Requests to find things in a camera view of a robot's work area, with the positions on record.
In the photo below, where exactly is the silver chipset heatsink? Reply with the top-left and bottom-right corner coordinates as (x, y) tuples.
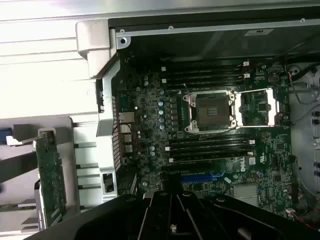
(233, 184), (261, 207)

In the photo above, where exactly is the blue expansion slot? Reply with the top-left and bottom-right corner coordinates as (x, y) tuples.
(183, 175), (218, 184)

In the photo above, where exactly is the black expansion slot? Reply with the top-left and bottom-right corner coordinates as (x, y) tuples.
(161, 164), (226, 176)

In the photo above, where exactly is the black RAM slot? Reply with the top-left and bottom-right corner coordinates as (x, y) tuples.
(161, 63), (251, 72)
(161, 81), (251, 89)
(168, 149), (256, 157)
(161, 76), (251, 83)
(161, 70), (251, 78)
(168, 136), (256, 144)
(168, 142), (256, 150)

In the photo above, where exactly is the green motherboard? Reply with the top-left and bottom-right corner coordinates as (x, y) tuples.
(116, 53), (293, 213)

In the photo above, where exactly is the thin metal locking lever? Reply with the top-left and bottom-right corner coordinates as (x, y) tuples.
(201, 127), (242, 141)
(181, 83), (192, 97)

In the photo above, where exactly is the CPU socket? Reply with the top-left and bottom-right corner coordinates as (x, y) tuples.
(183, 91), (237, 132)

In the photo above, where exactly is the silver disk bay cage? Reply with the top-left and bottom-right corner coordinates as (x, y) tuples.
(287, 63), (320, 218)

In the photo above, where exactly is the grey parts rack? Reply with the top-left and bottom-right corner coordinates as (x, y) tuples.
(0, 115), (82, 237)

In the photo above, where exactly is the silver socket cover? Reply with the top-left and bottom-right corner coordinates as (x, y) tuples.
(234, 88), (281, 128)

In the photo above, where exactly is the hard disk with blue carrier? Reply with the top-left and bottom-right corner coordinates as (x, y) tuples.
(0, 126), (16, 146)

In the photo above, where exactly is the black and silver PC case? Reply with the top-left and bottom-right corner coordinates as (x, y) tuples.
(74, 7), (320, 233)

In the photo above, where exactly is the grey wire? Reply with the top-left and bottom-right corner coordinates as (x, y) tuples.
(291, 83), (320, 106)

